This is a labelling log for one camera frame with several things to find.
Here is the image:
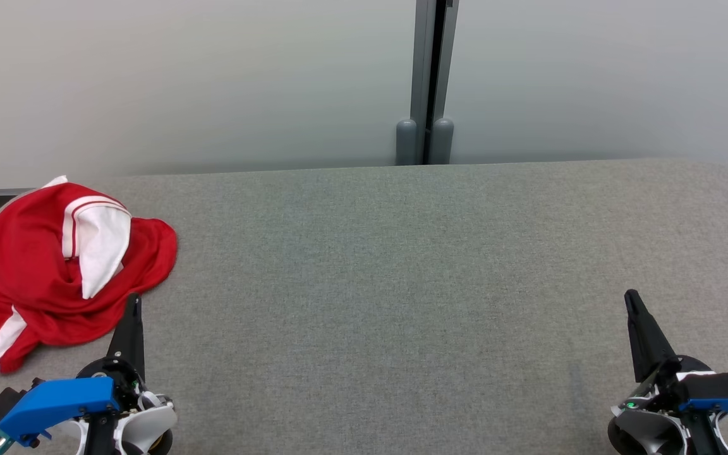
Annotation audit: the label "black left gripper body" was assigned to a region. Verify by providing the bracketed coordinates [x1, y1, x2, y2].
[77, 357, 150, 410]

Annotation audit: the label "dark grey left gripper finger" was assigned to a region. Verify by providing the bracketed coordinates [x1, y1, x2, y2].
[106, 293, 146, 382]

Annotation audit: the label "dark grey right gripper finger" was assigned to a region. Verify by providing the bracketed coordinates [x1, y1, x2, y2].
[624, 289, 678, 384]

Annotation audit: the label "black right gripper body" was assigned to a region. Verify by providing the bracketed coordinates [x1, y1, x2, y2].
[636, 355, 713, 406]

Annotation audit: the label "red jersey with white sleeves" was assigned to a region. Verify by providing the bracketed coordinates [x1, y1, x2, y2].
[0, 176, 178, 347]

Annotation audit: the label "red shorts with white stripe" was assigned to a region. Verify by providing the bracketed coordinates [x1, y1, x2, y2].
[0, 278, 118, 375]

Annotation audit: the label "blue right camera mount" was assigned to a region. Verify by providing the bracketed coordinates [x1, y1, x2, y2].
[680, 395, 728, 432]

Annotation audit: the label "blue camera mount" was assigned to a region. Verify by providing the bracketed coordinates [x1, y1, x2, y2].
[0, 377, 121, 448]
[680, 395, 728, 432]

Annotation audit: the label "blue left camera mount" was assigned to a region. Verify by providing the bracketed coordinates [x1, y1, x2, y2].
[0, 377, 121, 448]

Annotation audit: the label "grey rounded post foot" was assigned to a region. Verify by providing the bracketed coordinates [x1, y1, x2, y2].
[396, 119, 418, 166]
[428, 118, 455, 165]

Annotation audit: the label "grey vertical wall post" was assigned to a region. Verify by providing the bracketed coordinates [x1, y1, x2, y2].
[409, 0, 459, 165]

